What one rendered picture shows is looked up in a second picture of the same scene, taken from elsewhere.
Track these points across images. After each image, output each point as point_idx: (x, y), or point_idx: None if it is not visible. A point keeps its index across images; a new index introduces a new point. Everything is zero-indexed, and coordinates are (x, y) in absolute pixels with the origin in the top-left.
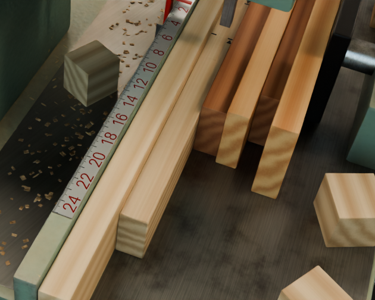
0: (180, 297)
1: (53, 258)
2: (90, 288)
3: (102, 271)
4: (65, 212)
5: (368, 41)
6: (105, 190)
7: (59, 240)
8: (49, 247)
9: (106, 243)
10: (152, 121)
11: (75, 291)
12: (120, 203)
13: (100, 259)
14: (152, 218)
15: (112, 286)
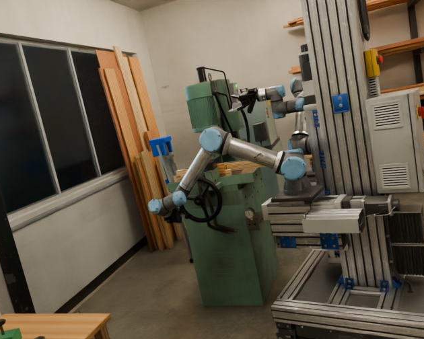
0: (182, 178)
1: (180, 169)
2: (181, 175)
3: (184, 175)
4: (184, 168)
5: (223, 175)
6: (187, 169)
7: (181, 169)
8: (180, 169)
9: (184, 172)
10: None
11: (177, 171)
12: (186, 169)
13: (182, 173)
14: (186, 171)
15: (183, 177)
